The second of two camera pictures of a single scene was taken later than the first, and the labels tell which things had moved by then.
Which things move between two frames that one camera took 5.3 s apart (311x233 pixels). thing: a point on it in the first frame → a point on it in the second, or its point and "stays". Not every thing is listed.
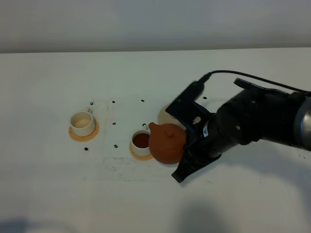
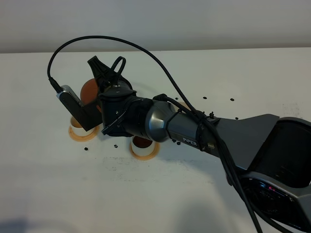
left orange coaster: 84,138 stays
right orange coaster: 139,157 stays
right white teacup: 140,144 stays
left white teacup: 82,123 stays
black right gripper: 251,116 → 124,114
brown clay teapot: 166,142 → 89,92
